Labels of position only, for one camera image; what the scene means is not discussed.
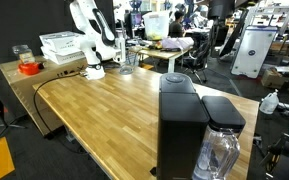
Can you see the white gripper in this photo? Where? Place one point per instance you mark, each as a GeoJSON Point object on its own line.
{"type": "Point", "coordinates": [120, 50]}

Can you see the grey black coffee machine lid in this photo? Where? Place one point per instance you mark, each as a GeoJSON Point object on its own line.
{"type": "Point", "coordinates": [176, 83]}

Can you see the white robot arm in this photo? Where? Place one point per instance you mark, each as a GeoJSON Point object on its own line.
{"type": "Point", "coordinates": [90, 36]}

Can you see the black coffee machine body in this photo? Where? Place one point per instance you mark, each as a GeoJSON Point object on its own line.
{"type": "Point", "coordinates": [180, 133]}

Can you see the small clear round dish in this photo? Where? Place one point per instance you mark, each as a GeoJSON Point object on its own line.
{"type": "Point", "coordinates": [126, 69]}

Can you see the wooden background table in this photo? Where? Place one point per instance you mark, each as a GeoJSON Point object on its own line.
{"type": "Point", "coordinates": [160, 53]}

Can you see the translucent plastic storage bin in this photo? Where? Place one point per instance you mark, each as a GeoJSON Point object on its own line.
{"type": "Point", "coordinates": [156, 25]}

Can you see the white flat cardboard box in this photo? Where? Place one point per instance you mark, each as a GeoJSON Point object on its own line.
{"type": "Point", "coordinates": [60, 40]}
{"type": "Point", "coordinates": [64, 56]}

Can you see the pale purple bag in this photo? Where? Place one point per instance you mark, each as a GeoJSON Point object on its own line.
{"type": "Point", "coordinates": [177, 43]}

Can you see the black office chair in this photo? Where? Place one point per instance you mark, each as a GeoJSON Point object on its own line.
{"type": "Point", "coordinates": [200, 53]}

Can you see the red round object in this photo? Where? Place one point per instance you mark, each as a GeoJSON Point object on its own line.
{"type": "Point", "coordinates": [29, 68]}

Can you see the light wooden cabinet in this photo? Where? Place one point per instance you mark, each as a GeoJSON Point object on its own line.
{"type": "Point", "coordinates": [20, 93]}

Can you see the black leaning panel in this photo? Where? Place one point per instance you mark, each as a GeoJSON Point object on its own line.
{"type": "Point", "coordinates": [234, 33]}

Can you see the black water tank lid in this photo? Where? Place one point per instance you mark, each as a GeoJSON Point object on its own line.
{"type": "Point", "coordinates": [222, 113]}

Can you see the white rolling panel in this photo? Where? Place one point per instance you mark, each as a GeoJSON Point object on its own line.
{"type": "Point", "coordinates": [254, 51]}

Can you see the black tripod stand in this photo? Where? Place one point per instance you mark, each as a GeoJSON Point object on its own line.
{"type": "Point", "coordinates": [5, 128]}

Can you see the clear plastic water tank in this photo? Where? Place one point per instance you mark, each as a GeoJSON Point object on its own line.
{"type": "Point", "coordinates": [217, 156]}

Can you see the white plastic jug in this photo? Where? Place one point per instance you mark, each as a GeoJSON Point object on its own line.
{"type": "Point", "coordinates": [269, 104]}

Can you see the brown cardboard box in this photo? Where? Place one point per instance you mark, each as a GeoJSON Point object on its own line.
{"type": "Point", "coordinates": [277, 79]}

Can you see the black clamp with orange tip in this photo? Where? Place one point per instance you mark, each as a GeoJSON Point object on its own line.
{"type": "Point", "coordinates": [277, 150]}

